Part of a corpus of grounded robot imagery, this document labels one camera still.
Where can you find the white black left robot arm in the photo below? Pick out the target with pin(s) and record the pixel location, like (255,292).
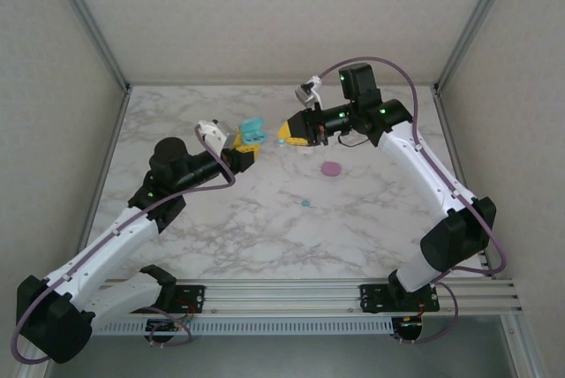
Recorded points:
(101,247)

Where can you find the aluminium table back rail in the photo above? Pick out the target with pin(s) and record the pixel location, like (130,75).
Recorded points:
(154,84)

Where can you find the aluminium lower frame post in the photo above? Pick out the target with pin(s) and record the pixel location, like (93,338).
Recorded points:
(521,351)
(31,371)

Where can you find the aluminium corner frame post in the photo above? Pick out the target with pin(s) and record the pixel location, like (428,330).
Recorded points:
(90,20)
(474,20)

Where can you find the aluminium front mounting rail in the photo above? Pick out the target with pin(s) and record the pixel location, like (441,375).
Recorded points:
(282,296)

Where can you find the pink earbud charging case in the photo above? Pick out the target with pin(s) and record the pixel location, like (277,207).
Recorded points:
(331,169)

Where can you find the teal earbud charging case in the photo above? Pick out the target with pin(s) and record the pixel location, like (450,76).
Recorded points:
(251,124)

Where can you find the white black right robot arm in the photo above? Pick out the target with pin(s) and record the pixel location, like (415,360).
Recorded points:
(424,166)

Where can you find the black electronics module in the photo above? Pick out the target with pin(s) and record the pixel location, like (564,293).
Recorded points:
(410,327)
(161,327)

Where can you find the aluminium table side rail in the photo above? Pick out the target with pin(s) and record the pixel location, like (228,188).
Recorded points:
(111,144)
(445,108)

